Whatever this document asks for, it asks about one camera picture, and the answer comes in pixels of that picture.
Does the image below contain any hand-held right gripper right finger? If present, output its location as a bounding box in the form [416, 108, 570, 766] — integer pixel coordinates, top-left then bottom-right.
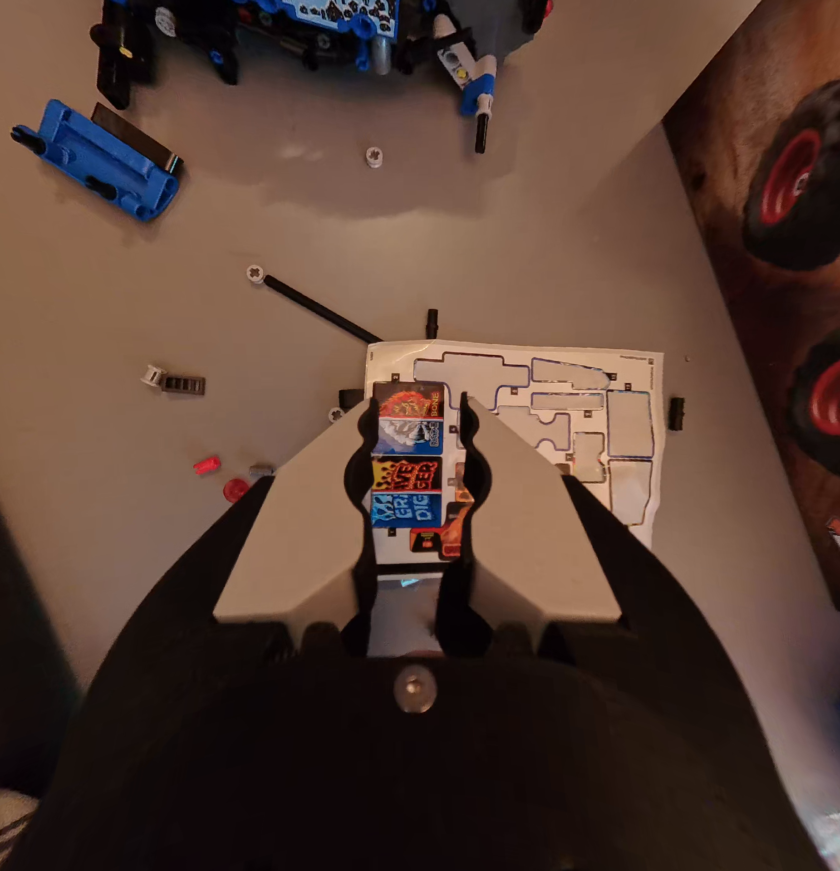
[437, 392, 623, 657]

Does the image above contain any blue panel piece with pins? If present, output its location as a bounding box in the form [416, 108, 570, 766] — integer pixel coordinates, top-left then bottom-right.
[11, 98, 184, 222]

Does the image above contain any sticker sheet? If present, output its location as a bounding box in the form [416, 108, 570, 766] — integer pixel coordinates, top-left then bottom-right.
[363, 339, 666, 566]

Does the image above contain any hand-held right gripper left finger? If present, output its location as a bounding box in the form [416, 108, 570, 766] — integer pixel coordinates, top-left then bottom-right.
[213, 396, 381, 637]

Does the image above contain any black blue toy brick truck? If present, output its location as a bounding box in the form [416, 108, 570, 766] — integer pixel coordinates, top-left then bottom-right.
[96, 0, 557, 154]

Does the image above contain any dark printed toy box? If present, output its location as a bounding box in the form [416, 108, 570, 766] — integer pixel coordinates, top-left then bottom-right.
[661, 0, 840, 617]

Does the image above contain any black axle rod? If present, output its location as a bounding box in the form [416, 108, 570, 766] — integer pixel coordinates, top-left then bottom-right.
[263, 274, 385, 344]

